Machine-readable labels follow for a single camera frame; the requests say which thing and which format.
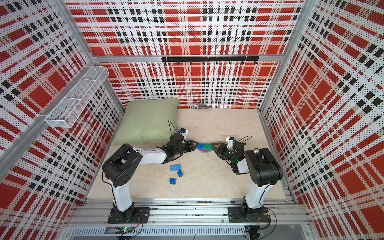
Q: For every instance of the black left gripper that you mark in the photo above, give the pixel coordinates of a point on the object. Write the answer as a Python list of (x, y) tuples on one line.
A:
[(190, 144)]

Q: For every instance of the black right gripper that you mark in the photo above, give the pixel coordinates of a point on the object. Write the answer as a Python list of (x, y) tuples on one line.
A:
[(220, 149)]

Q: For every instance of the green lego brick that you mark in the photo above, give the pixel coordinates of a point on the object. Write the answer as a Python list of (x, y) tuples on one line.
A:
[(207, 147)]

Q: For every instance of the blue long lego brick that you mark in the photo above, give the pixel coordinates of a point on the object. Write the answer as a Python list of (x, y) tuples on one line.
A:
[(200, 146)]

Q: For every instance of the light blue lego brick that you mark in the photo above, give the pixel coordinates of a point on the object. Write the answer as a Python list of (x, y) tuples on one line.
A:
[(175, 168)]

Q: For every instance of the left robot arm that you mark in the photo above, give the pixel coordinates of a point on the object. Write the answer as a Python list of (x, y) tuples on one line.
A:
[(121, 166)]

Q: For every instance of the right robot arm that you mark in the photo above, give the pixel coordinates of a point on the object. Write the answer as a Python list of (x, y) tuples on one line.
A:
[(260, 164)]

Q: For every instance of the blue tiny lego brick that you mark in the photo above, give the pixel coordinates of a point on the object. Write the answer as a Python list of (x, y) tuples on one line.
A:
[(180, 173)]

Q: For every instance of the blue lego brick front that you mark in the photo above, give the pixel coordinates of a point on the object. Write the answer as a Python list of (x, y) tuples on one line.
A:
[(172, 181)]

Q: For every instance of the flag print rolled pouch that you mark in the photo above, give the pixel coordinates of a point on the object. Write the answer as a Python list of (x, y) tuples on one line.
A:
[(203, 106)]

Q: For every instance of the green cushion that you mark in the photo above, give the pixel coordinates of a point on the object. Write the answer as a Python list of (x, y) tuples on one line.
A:
[(147, 121)]

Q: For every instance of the green circuit board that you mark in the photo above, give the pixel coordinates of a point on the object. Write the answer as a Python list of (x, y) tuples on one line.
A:
[(123, 230)]

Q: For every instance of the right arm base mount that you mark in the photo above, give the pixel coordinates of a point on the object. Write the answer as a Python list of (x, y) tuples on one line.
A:
[(243, 214)]

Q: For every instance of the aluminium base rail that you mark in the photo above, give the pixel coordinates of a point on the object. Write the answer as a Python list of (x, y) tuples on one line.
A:
[(186, 219)]

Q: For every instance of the black hook rail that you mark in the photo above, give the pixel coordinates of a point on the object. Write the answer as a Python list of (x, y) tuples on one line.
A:
[(210, 59)]

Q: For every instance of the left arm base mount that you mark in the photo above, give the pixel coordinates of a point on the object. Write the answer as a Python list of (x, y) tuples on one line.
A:
[(128, 216)]

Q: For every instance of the white wire basket shelf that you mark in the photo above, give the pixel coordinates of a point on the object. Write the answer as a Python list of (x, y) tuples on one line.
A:
[(69, 109)]

